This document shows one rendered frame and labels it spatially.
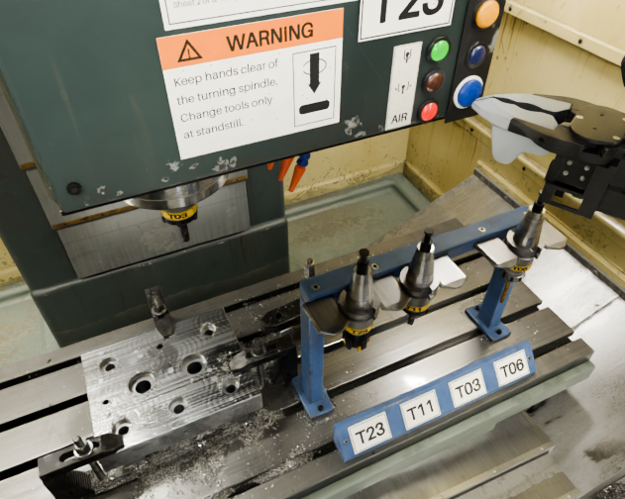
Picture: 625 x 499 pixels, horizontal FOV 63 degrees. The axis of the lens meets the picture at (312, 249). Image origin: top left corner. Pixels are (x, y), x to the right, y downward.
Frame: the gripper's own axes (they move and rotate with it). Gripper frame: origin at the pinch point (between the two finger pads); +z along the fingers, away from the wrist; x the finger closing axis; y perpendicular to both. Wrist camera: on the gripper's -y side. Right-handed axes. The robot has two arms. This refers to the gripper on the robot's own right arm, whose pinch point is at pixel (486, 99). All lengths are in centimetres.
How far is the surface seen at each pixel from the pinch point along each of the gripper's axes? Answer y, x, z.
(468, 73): -2.3, -0.2, 2.5
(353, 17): -9.8, -12.0, 9.5
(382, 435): 65, -6, 2
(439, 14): -8.8, -4.4, 4.9
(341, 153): 79, 88, 71
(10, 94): -8.3, -35.3, 23.6
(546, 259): 74, 69, -8
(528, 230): 31.5, 23.0, -6.0
